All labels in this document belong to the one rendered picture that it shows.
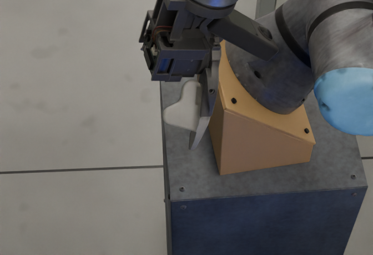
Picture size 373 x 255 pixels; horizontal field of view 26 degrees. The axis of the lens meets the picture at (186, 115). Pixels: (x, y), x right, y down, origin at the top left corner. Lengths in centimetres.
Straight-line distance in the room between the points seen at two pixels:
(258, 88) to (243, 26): 18
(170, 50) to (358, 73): 22
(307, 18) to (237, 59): 12
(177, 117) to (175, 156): 27
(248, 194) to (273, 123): 13
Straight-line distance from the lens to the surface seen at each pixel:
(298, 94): 117
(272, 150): 120
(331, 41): 103
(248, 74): 114
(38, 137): 251
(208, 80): 97
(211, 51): 97
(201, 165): 124
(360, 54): 99
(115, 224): 233
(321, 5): 109
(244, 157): 120
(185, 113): 99
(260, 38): 100
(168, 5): 92
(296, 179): 124
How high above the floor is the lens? 206
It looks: 55 degrees down
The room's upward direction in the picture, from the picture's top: straight up
